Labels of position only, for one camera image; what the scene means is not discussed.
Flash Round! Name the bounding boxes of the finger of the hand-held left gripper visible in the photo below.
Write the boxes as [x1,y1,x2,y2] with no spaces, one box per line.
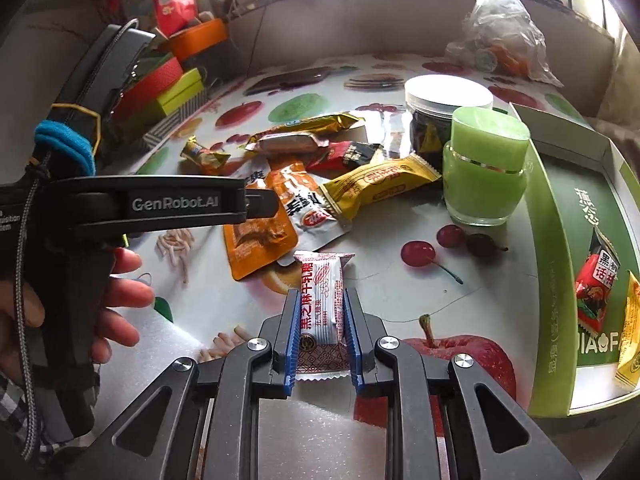
[245,190,279,217]

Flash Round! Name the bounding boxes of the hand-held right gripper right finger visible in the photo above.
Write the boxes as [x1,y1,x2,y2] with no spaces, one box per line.
[344,287,583,480]

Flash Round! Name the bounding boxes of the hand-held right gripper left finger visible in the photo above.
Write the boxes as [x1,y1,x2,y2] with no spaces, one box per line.
[65,287,303,480]

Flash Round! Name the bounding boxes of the white and orange snack packet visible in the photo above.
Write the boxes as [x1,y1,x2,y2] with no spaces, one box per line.
[265,162,353,252]

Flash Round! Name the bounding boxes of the white red-print candy packet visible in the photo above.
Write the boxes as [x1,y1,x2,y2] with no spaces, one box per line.
[292,251,356,383]

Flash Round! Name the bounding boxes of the gold snack stick packet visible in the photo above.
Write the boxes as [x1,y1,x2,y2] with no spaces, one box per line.
[180,137,232,176]
[250,112,362,141]

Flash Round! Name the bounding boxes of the yellow snack packet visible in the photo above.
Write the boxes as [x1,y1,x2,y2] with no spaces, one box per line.
[615,270,640,391]
[319,154,443,223]

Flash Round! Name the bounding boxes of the green cardboard box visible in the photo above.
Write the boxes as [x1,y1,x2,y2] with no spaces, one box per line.
[509,102,640,418]

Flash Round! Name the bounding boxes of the person's left hand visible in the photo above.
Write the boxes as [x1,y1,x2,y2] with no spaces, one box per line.
[0,249,156,377]

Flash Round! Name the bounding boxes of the pink candy packet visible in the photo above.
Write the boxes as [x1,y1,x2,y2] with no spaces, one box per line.
[240,130,331,158]

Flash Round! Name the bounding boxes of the fruit print tablecloth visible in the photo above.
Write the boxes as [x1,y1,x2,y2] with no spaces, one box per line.
[95,52,640,480]

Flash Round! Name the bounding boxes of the grey striped box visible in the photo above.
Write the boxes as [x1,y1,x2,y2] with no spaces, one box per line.
[142,87,208,148]

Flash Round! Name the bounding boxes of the red and black candy packet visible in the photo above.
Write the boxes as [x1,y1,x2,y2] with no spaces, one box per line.
[305,140,383,173]
[574,227,622,333]

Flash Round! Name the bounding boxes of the lime green box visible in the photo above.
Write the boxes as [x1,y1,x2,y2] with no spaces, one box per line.
[152,67,206,118]

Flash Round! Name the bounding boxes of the black phone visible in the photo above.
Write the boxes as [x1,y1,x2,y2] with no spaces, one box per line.
[243,66,333,97]

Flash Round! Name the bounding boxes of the red lid box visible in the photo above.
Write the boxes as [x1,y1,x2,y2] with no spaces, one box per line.
[112,55,185,121]

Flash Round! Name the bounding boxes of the orange round tin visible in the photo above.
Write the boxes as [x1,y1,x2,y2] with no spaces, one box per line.
[162,17,228,61]

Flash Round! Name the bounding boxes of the clear jar with white lid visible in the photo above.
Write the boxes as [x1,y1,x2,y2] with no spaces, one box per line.
[404,75,495,171]

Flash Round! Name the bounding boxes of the green plastic cup stack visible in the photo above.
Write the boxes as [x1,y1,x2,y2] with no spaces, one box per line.
[442,106,532,226]

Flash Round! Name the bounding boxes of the clear plastic bag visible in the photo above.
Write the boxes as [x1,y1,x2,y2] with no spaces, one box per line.
[445,0,563,87]

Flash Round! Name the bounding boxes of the beige patterned curtain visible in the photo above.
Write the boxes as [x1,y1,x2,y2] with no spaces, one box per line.
[585,20,640,126]

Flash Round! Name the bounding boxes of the blue hair tie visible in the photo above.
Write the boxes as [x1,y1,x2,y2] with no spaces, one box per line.
[34,120,97,177]

